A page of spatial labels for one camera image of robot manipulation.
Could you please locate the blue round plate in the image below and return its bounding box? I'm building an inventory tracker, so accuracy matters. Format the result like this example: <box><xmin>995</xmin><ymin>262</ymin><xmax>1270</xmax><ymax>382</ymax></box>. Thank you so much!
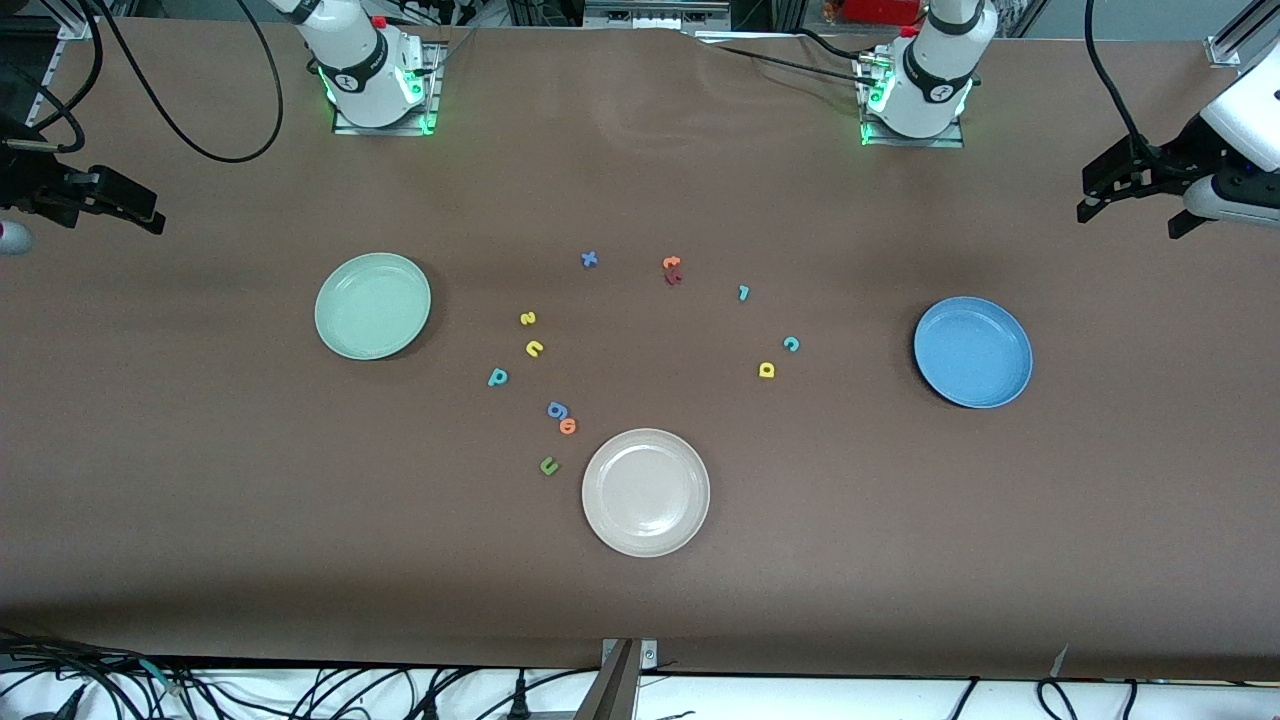
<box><xmin>913</xmin><ymin>296</ymin><xmax>1034</xmax><ymax>410</ymax></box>

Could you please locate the green round plate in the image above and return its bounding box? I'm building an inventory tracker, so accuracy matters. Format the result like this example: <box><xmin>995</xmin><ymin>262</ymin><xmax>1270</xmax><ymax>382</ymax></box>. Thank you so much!
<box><xmin>314</xmin><ymin>252</ymin><xmax>433</xmax><ymax>362</ymax></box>

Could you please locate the red object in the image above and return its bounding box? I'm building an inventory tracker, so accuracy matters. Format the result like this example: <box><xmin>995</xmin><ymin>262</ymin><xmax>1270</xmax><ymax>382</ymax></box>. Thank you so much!
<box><xmin>838</xmin><ymin>0</ymin><xmax>923</xmax><ymax>27</ymax></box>

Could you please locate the white box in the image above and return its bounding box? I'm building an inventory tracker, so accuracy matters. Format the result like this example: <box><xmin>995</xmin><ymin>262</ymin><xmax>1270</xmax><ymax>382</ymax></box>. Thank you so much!
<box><xmin>583</xmin><ymin>0</ymin><xmax>733</xmax><ymax>31</ymax></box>

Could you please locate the beige round plate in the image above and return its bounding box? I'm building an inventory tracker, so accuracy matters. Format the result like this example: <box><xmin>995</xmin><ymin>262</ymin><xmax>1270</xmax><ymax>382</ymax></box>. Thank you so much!
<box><xmin>581</xmin><ymin>428</ymin><xmax>712</xmax><ymax>558</ymax></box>

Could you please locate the brown table cover mat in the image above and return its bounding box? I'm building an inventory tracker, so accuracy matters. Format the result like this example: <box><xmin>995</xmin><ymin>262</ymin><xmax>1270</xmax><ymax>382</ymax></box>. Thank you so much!
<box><xmin>0</xmin><ymin>18</ymin><xmax>1280</xmax><ymax>683</ymax></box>

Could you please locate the right arm long black cable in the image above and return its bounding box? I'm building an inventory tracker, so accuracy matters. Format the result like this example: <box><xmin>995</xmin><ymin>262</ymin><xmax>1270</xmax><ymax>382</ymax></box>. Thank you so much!
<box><xmin>95</xmin><ymin>0</ymin><xmax>285</xmax><ymax>164</ymax></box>

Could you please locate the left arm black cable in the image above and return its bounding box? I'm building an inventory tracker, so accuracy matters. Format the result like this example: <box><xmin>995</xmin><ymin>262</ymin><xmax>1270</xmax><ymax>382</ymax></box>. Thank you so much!
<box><xmin>1084</xmin><ymin>0</ymin><xmax>1153</xmax><ymax>153</ymax></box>

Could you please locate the right arm short black cable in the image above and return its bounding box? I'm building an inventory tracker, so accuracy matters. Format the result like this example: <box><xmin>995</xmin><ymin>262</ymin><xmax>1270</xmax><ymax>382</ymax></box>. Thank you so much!
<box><xmin>0</xmin><ymin>0</ymin><xmax>106</xmax><ymax>153</ymax></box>

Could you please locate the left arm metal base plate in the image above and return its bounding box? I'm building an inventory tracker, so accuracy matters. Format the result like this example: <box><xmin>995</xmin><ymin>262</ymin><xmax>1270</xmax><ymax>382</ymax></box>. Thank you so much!
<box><xmin>858</xmin><ymin>50</ymin><xmax>967</xmax><ymax>150</ymax></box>

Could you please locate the long aluminium frame rail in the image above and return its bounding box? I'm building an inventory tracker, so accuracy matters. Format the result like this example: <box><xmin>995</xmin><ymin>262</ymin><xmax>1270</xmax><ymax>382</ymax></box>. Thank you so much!
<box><xmin>22</xmin><ymin>0</ymin><xmax>111</xmax><ymax>129</ymax></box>

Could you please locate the black base cable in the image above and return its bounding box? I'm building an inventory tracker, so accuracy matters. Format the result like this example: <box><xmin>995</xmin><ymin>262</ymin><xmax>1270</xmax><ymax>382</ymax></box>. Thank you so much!
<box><xmin>712</xmin><ymin>44</ymin><xmax>869</xmax><ymax>89</ymax></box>
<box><xmin>795</xmin><ymin>28</ymin><xmax>881</xmax><ymax>63</ymax></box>

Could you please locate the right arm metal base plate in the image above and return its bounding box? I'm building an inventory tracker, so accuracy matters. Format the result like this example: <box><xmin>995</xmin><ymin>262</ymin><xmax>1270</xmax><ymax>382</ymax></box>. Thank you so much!
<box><xmin>333</xmin><ymin>42</ymin><xmax>443</xmax><ymax>137</ymax></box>

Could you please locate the black cable tangle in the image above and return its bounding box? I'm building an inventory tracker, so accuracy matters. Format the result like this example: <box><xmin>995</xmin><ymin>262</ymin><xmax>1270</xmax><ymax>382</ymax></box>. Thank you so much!
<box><xmin>0</xmin><ymin>628</ymin><xmax>201</xmax><ymax>720</ymax></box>

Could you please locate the looped black cable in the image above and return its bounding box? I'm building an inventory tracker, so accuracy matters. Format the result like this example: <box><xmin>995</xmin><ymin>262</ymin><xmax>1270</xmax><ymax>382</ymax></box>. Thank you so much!
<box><xmin>1035</xmin><ymin>678</ymin><xmax>1079</xmax><ymax>720</ymax></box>

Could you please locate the aluminium beam with bracket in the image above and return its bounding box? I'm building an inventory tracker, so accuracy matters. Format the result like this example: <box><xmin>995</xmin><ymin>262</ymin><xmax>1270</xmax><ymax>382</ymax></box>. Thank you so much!
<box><xmin>575</xmin><ymin>638</ymin><xmax>661</xmax><ymax>720</ymax></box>

